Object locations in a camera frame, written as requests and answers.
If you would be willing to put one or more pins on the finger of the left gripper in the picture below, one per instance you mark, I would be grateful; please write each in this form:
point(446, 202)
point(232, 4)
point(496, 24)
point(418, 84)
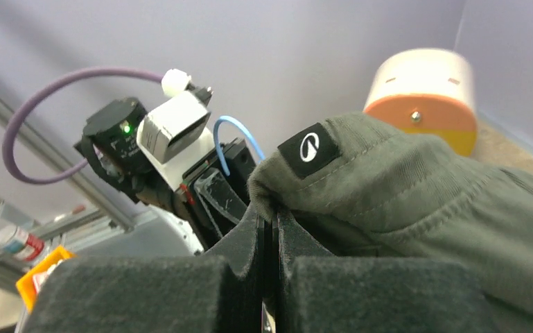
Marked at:
point(218, 198)

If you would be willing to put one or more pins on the round pastel drawer box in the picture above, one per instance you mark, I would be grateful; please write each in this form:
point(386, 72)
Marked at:
point(427, 91)

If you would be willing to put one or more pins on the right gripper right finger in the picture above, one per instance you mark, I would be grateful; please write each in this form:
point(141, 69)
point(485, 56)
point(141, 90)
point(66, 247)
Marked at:
point(317, 291)

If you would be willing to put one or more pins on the red white bottle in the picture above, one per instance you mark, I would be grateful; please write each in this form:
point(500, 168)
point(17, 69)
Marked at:
point(20, 243)

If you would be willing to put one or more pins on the yellow parts bin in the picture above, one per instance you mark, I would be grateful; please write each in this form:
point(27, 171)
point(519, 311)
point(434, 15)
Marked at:
point(30, 284)

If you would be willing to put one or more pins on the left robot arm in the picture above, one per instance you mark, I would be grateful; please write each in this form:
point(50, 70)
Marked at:
point(109, 145)

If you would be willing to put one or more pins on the aluminium frame profile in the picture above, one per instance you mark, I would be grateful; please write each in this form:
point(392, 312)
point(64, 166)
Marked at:
point(93, 189)

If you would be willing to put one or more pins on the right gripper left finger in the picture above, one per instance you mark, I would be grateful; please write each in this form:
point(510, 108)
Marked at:
point(218, 291)

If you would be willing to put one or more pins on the olive green shorts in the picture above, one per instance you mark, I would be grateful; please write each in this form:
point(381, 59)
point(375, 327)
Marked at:
point(362, 187)

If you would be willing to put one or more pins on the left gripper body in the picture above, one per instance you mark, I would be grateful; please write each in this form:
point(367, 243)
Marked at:
point(187, 204)

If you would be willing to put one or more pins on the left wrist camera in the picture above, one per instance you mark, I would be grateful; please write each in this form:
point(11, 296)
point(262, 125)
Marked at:
point(174, 125)

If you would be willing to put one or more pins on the light blue hanger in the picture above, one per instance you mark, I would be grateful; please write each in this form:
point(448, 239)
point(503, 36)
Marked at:
point(244, 135)

